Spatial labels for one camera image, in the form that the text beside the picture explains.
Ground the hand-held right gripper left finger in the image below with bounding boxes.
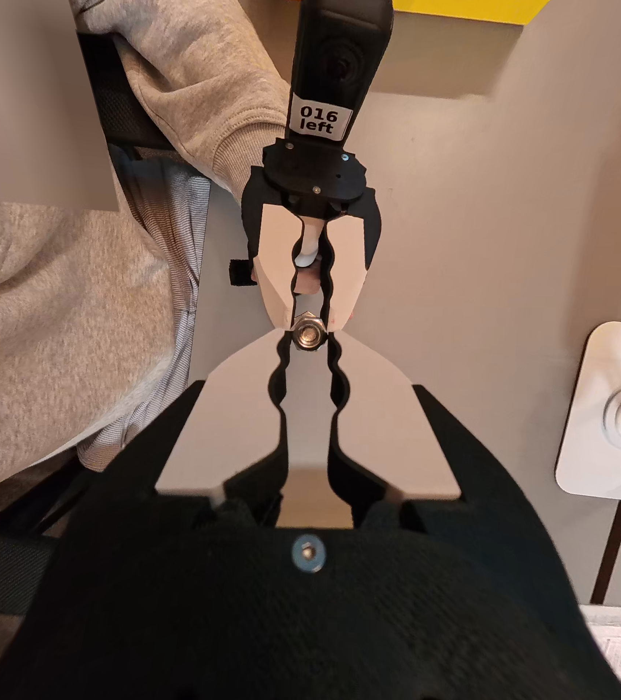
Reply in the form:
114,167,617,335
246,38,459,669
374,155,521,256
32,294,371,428
154,327,293,509

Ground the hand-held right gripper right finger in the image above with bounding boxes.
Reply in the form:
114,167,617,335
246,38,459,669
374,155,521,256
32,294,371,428
328,328,462,501

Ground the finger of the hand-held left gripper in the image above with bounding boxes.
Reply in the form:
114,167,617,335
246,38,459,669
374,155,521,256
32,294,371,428
255,202,306,331
321,216,370,333

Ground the metal hex nut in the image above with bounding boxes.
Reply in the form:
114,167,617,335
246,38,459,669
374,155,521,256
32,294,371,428
291,322,327,353

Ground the person's left forearm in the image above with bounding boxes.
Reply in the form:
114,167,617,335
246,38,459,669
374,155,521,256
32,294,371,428
72,0,296,196

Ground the grey desk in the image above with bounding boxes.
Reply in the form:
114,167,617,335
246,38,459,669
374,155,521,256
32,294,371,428
187,0,621,609

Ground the person's left hand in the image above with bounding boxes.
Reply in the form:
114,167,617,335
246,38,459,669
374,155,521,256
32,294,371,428
295,260,324,296

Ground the white stand base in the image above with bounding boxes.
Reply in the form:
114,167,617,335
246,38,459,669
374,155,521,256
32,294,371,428
554,320,621,502

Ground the person's torso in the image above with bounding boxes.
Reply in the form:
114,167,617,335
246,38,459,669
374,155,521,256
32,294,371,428
0,148,213,505

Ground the yellow plastic bin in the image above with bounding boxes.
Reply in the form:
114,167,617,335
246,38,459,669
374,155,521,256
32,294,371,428
391,0,551,26

